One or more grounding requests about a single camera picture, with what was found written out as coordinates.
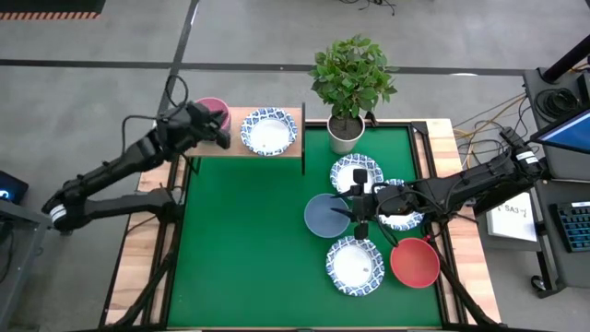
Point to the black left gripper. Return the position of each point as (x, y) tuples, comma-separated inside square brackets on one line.
[(184, 129)]

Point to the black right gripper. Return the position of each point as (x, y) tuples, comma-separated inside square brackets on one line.
[(392, 200)]

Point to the maroon plastic bowl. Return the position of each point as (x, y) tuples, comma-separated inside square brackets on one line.
[(220, 105)]

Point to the blue patterned paper bowl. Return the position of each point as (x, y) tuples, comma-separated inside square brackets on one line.
[(268, 133), (352, 267), (343, 175), (401, 222)]

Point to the blue-grey plastic bowl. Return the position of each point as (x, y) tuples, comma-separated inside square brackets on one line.
[(322, 219)]

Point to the red plastic bowl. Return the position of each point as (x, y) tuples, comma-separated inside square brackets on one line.
[(415, 263)]

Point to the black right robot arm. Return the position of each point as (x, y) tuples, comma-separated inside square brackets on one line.
[(484, 180)]

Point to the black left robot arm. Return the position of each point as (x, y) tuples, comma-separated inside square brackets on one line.
[(115, 161)]

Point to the green table mat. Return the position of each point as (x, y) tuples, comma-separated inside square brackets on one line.
[(258, 240)]

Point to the green tree in white pot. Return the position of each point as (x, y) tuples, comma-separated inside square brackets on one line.
[(352, 78)]

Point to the white paper sheet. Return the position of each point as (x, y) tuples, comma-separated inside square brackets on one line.
[(511, 223)]

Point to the black power strip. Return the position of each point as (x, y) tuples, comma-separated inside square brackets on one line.
[(508, 134)]

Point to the black orange striped floor mat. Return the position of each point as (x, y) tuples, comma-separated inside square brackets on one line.
[(46, 5)]

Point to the grey desk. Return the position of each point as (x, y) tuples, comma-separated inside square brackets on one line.
[(560, 166)]

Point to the black device with blue light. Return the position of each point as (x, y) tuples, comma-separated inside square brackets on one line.
[(11, 186)]

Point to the grey metal stand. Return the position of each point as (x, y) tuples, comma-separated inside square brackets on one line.
[(23, 221)]

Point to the black keyboard with blue keys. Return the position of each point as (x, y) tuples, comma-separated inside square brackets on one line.
[(576, 226)]

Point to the laptop with blue screen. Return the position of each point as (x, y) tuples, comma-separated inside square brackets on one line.
[(569, 133)]

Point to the black pole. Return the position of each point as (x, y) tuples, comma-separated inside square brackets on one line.
[(569, 59)]

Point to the wooden shelf with black frame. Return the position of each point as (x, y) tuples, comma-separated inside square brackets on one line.
[(235, 138)]

